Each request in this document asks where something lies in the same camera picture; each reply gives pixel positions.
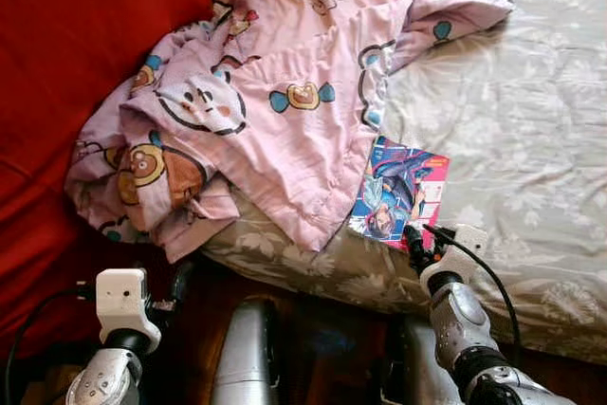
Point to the silver right robot leg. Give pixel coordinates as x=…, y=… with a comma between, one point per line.
x=413, y=372

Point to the bed with white floral sheet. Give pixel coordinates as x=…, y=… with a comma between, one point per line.
x=531, y=139

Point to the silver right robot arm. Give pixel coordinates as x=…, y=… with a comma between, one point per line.
x=465, y=329

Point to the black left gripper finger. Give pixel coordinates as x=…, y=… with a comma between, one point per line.
x=182, y=282

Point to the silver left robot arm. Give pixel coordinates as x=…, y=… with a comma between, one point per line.
x=104, y=377

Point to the colourful anime magazine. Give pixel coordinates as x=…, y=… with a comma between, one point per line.
x=398, y=187

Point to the red folded mattress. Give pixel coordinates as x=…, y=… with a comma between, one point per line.
x=57, y=92

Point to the pink cartoon print blanket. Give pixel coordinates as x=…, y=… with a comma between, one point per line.
x=285, y=139

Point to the silver robot leg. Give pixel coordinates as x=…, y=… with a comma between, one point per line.
x=247, y=353
x=413, y=372

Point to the silver left robot leg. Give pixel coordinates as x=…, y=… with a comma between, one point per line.
x=247, y=353

